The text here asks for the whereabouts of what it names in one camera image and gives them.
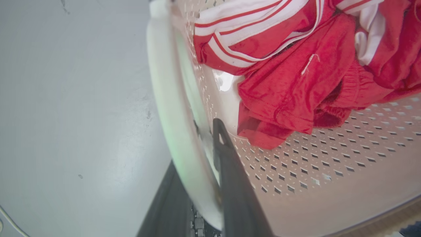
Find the white perforated laundry basket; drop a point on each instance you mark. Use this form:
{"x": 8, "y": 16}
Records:
{"x": 329, "y": 171}

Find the red white striped garment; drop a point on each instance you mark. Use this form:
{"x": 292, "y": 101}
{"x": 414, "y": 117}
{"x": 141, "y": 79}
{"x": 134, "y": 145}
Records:
{"x": 296, "y": 65}

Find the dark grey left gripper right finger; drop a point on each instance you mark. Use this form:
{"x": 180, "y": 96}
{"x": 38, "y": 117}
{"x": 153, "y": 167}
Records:
{"x": 236, "y": 197}

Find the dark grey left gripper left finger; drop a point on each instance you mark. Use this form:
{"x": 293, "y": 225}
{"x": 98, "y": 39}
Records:
{"x": 167, "y": 207}

